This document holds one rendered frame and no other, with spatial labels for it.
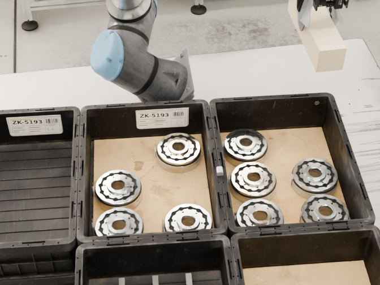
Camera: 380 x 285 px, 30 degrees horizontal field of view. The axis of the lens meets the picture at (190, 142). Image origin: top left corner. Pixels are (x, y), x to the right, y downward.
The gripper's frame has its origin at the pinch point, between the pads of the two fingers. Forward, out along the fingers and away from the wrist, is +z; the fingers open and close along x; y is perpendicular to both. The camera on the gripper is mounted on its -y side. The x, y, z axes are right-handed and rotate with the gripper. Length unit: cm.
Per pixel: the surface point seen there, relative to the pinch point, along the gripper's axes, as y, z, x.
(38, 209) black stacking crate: 23, 26, -67
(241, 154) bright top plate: 16.9, 22.7, -19.8
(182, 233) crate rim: 42, 16, -38
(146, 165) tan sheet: 14, 26, -42
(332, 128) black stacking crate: 15.2, 19.4, 2.1
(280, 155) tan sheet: 15.9, 25.8, -10.1
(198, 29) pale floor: -148, 110, 1
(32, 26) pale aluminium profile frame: -161, 109, -78
